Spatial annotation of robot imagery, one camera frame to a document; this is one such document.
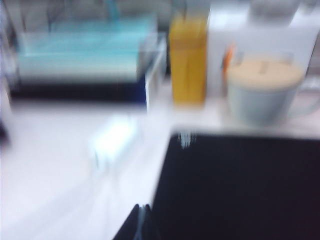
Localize teal book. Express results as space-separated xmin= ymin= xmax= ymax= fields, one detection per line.
xmin=18 ymin=22 xmax=151 ymax=76

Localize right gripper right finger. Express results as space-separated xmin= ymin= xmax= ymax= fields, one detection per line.
xmin=144 ymin=203 xmax=162 ymax=240

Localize thin black box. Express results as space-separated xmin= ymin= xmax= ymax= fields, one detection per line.
xmin=9 ymin=81 xmax=166 ymax=94

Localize white cardboard box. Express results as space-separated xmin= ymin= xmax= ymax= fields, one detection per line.
xmin=207 ymin=23 xmax=320 ymax=96

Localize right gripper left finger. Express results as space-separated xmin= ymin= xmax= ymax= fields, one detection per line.
xmin=111 ymin=203 xmax=142 ymax=240

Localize beige wooden mug lid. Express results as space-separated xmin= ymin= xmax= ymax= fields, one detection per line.
xmin=227 ymin=59 xmax=305 ymax=88

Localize yellow tin box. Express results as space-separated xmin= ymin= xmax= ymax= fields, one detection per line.
xmin=168 ymin=13 xmax=209 ymax=106

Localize white ceramic mug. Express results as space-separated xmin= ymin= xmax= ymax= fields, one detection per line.
xmin=226 ymin=59 xmax=320 ymax=127

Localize black mouse pad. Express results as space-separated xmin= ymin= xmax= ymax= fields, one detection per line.
xmin=151 ymin=133 xmax=320 ymax=240

